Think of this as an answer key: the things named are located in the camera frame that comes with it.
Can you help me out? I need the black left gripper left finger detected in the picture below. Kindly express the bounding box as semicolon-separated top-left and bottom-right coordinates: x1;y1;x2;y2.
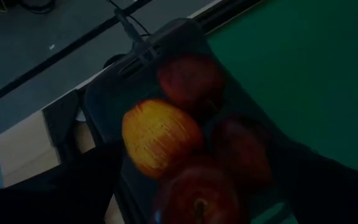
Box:
4;139;126;224

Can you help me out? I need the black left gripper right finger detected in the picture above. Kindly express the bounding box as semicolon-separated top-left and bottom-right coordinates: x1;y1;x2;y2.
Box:
272;138;358;224

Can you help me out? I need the yellow orange apple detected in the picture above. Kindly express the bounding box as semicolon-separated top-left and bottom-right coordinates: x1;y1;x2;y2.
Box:
121;98;204;180

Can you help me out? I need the dark red apple with stem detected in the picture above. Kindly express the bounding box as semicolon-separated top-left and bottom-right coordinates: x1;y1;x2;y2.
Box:
154;166;245;224

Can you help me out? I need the clear bin of mixed fruit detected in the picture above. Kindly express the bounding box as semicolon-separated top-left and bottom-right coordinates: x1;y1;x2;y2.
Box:
84;17;291;224

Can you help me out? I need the black cable loop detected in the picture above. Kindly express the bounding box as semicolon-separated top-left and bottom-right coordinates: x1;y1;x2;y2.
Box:
103;0;160;69

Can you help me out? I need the black aluminium table frame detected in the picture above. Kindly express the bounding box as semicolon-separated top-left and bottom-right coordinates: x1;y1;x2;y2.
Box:
42;0;262;162

